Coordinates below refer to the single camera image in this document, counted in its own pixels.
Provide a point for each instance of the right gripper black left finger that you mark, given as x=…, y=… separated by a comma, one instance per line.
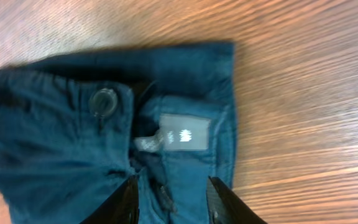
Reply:
x=121, y=207

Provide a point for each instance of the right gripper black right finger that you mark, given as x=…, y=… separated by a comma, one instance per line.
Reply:
x=225, y=207

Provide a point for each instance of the dark blue denim shorts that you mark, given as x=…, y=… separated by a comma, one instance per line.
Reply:
x=75, y=127

